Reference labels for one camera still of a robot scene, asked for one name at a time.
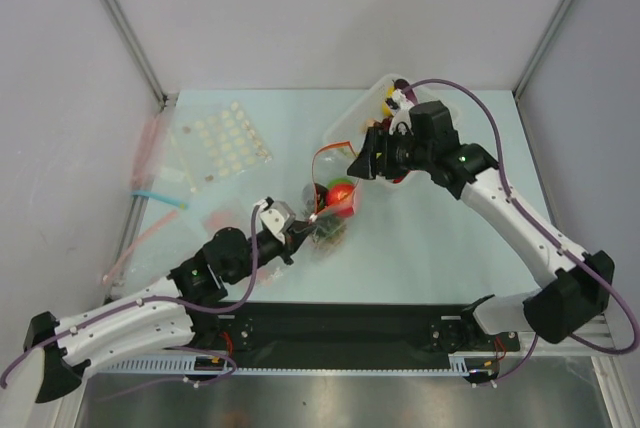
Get clear pink-dotted zip bag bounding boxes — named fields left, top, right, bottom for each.
left=200, top=198, right=286, bottom=291

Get purple toy eggplant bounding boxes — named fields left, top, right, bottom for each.
left=394, top=78, right=418, bottom=104

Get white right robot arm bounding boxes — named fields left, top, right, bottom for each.
left=347, top=123, right=614, bottom=349

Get yellow toy pear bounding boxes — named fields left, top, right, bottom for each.
left=382, top=95, right=399, bottom=118

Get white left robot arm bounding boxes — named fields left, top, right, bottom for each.
left=23, top=220, right=315, bottom=404

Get slotted white cable duct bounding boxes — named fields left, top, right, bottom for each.
left=100, top=351, right=496, bottom=376

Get left aluminium frame post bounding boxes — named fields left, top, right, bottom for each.
left=99, top=0, right=168, bottom=109

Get orange toy pineapple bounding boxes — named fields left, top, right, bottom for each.
left=311, top=216, right=347, bottom=252

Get green toy melon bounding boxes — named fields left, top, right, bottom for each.
left=327, top=177, right=353, bottom=190

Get right aluminium frame post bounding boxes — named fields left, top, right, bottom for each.
left=512, top=0, right=578, bottom=103

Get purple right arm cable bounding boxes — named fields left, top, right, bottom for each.
left=394, top=78, right=640, bottom=389

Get aluminium frame post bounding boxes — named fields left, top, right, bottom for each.
left=99, top=0, right=168, bottom=109
left=512, top=0, right=578, bottom=103

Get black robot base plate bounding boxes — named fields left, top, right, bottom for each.
left=192, top=302, right=520, bottom=358

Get dark toy grapes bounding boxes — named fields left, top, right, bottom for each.
left=373, top=117, right=392, bottom=132

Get clear cream-dotted zip bag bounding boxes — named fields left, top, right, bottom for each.
left=167, top=100, right=273, bottom=194

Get red toy apple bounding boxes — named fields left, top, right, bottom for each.
left=325, top=183, right=358, bottom=219

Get clear red-zipper zip bag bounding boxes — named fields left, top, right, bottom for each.
left=301, top=141, right=359, bottom=259

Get white perforated plastic basket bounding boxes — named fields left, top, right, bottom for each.
left=322, top=72, right=464, bottom=192

